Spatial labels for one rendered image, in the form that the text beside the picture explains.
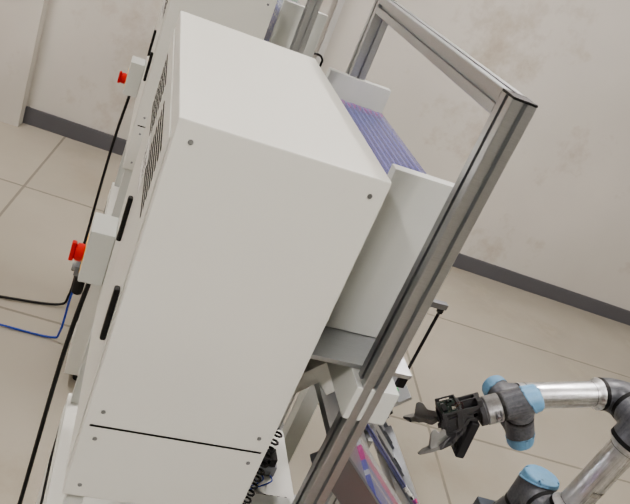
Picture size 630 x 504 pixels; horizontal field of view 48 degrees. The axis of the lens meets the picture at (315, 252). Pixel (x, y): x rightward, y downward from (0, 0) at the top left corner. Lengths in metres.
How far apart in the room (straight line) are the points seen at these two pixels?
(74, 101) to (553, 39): 3.33
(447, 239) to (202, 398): 0.48
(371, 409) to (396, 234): 0.30
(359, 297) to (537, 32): 4.17
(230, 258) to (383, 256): 0.30
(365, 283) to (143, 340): 0.39
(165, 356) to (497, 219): 4.67
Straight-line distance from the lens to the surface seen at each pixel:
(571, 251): 5.99
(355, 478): 1.40
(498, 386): 2.08
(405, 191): 1.17
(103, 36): 5.11
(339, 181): 1.02
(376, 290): 1.26
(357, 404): 1.21
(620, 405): 2.23
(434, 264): 1.08
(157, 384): 1.19
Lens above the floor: 2.02
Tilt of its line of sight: 24 degrees down
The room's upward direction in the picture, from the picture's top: 24 degrees clockwise
